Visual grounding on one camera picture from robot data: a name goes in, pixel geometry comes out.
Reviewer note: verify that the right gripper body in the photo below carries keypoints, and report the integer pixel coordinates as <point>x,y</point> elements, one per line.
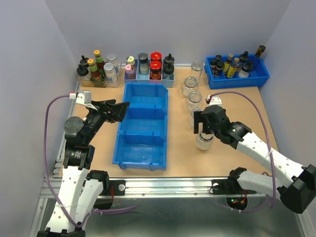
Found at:
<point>217,131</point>

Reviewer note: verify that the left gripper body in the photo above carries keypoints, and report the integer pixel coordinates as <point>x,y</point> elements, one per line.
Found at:
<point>96,118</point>

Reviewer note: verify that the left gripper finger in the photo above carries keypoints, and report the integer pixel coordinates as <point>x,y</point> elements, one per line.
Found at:
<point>103,103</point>
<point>118,111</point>

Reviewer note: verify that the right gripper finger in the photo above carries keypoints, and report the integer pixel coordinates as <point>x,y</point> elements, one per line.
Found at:
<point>208,129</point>
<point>197,121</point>

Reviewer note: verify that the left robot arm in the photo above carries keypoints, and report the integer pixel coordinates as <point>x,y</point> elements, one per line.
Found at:
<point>81,186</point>

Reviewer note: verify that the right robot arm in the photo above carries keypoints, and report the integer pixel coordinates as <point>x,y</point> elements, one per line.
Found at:
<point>290,182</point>

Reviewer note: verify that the front yellow-cap sauce bottle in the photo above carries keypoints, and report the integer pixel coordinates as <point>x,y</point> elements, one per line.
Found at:
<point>97,79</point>

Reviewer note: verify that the yellow-cap sauce bottle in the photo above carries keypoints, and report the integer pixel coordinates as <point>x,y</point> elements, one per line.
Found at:
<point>97,79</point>
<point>99,62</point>

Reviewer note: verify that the clear plastic organizer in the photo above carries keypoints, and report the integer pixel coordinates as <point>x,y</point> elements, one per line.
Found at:
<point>91,77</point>

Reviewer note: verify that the front silver-lid jar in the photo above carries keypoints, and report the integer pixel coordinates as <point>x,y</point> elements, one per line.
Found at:
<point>110,72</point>

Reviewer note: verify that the silver-lid jar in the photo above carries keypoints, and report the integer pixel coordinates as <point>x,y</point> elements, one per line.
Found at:
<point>112,58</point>
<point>110,72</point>

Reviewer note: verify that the pink-cap spice bottle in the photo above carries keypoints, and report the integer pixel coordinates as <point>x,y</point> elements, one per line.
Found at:
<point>130,72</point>

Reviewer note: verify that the large blue divided bin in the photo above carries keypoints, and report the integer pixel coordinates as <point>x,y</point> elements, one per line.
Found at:
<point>141,141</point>

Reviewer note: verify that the front black dispenser bottle left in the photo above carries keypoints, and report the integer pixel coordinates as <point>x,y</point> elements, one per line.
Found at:
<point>83,72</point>

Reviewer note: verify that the black dispenser bottle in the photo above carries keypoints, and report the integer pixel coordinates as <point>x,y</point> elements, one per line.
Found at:
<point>168,72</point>
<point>84,61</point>
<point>169,59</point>
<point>83,72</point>

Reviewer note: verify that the rear yellow-cap sauce bottle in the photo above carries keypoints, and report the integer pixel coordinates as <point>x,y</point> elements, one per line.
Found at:
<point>99,62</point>

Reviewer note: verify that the pastel compartment organizer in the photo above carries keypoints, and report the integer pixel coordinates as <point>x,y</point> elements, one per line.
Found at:
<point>137,77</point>

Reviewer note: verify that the rear silver-lid jar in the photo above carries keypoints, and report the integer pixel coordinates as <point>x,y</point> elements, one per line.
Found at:
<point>112,58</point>

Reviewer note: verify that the rear black dispenser bottle left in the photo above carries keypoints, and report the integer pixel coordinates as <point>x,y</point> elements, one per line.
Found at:
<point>84,61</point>

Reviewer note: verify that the yellow label bottle front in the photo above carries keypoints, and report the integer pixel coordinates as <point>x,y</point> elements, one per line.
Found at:
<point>233,68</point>

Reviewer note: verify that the yellow label bottle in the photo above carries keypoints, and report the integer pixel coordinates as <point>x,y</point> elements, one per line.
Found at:
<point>233,68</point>
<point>227,63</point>

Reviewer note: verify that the lidded glass jar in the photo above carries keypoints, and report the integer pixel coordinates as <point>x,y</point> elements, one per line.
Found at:
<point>196,69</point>

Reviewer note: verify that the yellow-cap spice bottle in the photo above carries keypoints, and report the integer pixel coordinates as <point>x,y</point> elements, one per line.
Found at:
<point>130,60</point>

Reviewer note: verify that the black-cap spice jar front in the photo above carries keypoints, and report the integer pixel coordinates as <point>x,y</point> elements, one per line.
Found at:
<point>216,65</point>

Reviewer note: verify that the yellow label bottle rear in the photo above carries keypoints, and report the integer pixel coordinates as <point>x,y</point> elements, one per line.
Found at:
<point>227,63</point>

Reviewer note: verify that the front black dispenser bottle middle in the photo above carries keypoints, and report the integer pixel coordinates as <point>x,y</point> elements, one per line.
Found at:
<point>168,72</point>

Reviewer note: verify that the front red-lid sauce jar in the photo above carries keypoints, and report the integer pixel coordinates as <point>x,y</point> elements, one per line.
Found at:
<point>155,70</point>

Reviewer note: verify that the red-lid sauce jar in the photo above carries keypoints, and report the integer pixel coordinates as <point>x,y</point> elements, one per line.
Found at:
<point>156,56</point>
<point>155,70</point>

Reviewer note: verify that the grey-lid salt shaker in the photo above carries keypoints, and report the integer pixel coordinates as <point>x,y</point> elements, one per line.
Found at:
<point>143,63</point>

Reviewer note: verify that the black dispenser bottle tray front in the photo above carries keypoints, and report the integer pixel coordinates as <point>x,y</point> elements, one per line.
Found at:
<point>246,69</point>

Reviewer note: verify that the black dispenser bottle tray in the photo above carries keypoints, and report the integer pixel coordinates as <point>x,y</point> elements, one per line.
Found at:
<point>246,69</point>
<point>243,58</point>

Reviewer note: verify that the blue tray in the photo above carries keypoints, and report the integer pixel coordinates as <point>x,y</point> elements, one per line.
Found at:
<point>257,77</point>

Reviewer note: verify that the rear black dispenser bottle middle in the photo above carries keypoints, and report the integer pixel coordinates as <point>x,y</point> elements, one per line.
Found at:
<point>169,59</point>

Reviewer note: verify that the black dispenser bottle tray rear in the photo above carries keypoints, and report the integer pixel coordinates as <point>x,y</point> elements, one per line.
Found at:
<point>243,58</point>

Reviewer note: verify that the rear red-lid sauce jar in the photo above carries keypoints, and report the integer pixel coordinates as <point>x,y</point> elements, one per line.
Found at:
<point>156,56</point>

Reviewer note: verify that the dark bottle gold band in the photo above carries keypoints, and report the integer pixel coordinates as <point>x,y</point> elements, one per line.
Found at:
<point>260,51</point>

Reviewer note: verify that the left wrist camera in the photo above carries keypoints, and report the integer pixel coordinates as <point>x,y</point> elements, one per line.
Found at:
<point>83,97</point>

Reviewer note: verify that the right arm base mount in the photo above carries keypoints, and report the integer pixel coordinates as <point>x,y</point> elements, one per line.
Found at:
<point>236,196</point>

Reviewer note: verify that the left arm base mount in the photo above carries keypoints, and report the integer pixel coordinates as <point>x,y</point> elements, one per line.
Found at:
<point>111,188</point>

